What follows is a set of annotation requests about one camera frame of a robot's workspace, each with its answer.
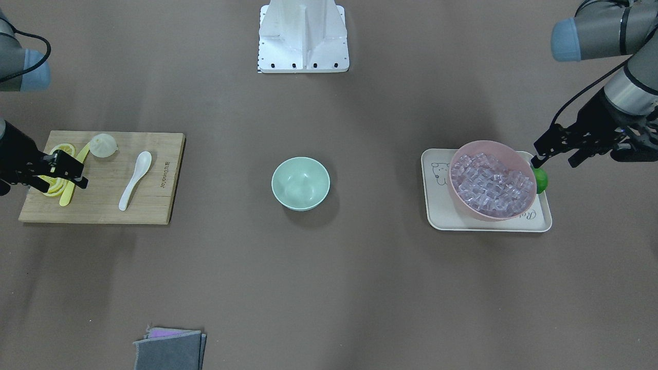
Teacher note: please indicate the stacked lemon slices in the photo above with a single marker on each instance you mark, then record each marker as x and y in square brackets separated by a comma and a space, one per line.
[53, 190]

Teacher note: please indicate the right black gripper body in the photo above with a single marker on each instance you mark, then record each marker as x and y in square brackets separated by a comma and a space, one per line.
[16, 153]

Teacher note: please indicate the yellow plastic knife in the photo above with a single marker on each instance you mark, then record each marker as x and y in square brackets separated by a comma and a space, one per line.
[70, 187]

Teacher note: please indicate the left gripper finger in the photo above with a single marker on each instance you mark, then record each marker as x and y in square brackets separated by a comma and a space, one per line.
[579, 157]
[553, 142]

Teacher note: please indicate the white ceramic spoon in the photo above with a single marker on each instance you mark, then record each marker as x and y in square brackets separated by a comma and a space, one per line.
[142, 166]

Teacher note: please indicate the cream rectangular tray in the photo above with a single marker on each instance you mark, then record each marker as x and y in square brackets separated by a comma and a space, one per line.
[442, 214]

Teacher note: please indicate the pile of clear ice cubes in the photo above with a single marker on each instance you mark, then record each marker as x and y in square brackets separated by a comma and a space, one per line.
[489, 187]

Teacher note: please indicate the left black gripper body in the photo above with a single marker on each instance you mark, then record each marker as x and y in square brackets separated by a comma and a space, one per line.
[598, 117]

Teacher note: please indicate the single lemon slice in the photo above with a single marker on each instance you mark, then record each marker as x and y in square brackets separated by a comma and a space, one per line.
[65, 147]

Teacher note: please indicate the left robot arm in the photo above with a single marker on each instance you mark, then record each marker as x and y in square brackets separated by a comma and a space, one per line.
[601, 29]

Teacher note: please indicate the pink bowl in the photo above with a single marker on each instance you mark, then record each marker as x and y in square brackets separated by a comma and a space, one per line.
[513, 159]

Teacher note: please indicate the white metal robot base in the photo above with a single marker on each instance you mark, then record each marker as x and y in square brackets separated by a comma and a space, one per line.
[303, 37]

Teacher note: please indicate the green lime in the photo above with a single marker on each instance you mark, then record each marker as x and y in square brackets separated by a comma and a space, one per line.
[541, 179]

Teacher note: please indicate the grey folded cloth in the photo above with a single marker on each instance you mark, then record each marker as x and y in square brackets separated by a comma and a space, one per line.
[170, 348]

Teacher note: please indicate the mint green bowl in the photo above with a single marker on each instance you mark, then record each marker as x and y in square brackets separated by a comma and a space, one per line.
[300, 183]

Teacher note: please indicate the bamboo cutting board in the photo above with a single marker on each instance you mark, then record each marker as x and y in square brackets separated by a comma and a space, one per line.
[153, 197]

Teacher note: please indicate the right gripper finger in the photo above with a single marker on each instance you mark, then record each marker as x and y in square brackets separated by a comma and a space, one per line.
[82, 182]
[64, 165]

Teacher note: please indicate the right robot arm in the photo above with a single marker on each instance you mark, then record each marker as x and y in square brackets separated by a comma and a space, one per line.
[24, 68]

